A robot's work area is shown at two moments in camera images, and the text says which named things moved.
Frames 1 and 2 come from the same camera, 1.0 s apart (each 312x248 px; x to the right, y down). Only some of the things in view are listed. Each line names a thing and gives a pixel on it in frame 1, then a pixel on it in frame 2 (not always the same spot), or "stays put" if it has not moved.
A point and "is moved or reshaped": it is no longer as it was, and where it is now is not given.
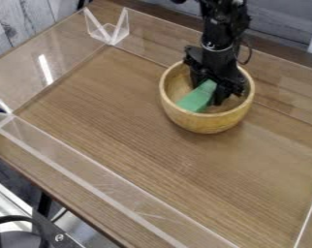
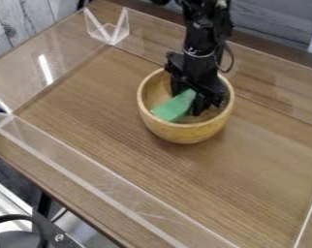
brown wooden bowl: x=217 y=117 -> x=194 y=128
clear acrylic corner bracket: x=108 y=33 stays put
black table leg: x=44 y=204 stays put
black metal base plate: x=56 y=237 stays put
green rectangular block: x=195 y=98 is moved or reshaped
